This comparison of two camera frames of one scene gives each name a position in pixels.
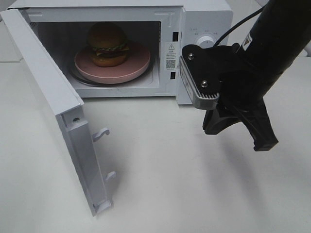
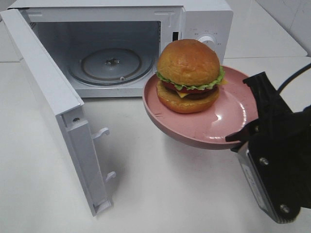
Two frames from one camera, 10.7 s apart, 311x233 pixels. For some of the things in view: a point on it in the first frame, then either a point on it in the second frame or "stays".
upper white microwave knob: [206, 42] stays
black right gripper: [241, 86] -> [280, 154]
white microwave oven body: [163, 27] stays
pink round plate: [137, 61] -> [234, 108]
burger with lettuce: [109, 41] -> [190, 76]
